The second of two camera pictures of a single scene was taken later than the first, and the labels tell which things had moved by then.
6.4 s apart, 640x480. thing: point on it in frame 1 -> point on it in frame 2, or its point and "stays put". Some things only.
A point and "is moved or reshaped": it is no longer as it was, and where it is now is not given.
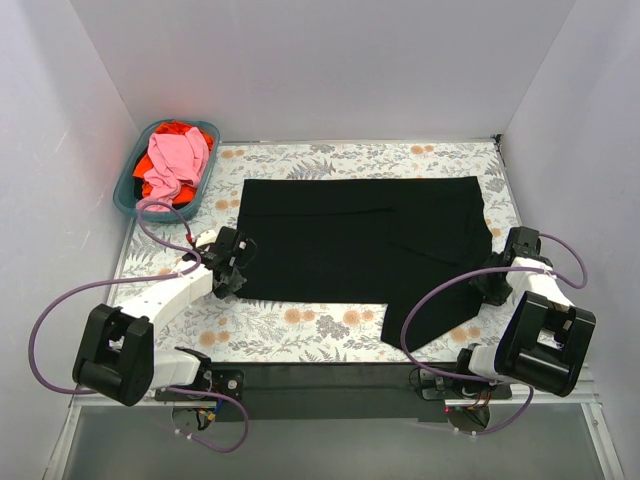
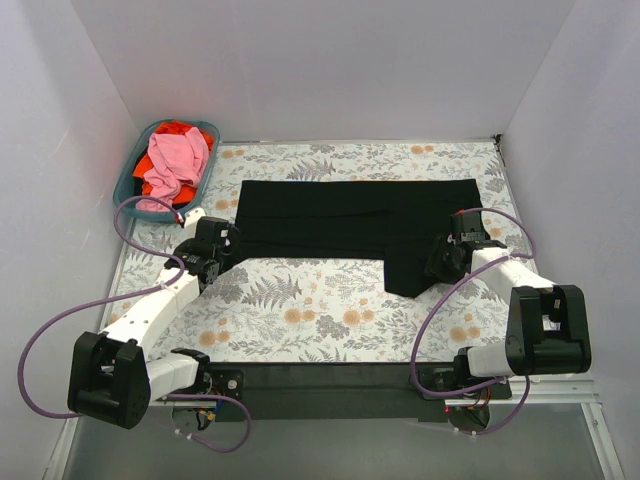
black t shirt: (409, 244) is moved or reshaped
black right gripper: (491, 285) -> (439, 262)
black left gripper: (230, 273) -> (227, 240)
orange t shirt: (181, 194) stays put
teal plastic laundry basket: (124, 195) stays put
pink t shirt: (178, 162) stays put
